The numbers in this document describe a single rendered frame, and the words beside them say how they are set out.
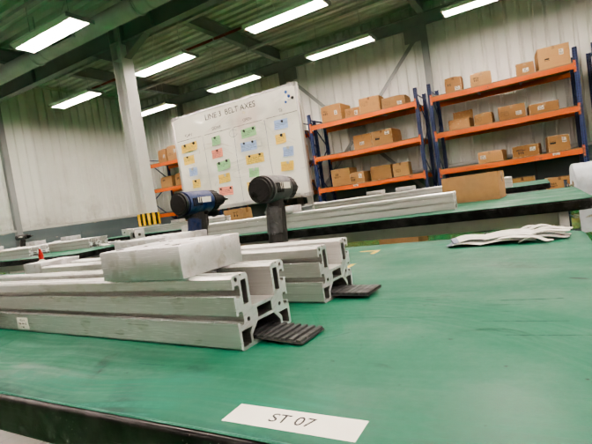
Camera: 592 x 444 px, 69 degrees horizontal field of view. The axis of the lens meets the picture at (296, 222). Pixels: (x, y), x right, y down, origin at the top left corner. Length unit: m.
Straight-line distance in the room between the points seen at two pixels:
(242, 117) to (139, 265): 3.64
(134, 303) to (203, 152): 3.88
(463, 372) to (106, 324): 0.49
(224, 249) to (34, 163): 13.53
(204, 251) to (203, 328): 0.09
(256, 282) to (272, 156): 3.44
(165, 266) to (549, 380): 0.41
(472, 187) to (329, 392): 2.28
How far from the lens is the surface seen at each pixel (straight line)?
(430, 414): 0.33
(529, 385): 0.38
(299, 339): 0.49
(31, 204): 13.78
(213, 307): 0.51
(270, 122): 3.99
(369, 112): 10.57
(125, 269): 0.61
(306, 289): 0.66
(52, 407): 0.51
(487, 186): 2.58
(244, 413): 0.37
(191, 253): 0.54
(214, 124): 4.37
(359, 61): 12.08
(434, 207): 2.17
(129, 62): 9.84
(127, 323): 0.64
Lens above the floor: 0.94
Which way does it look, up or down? 3 degrees down
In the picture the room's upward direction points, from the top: 8 degrees counter-clockwise
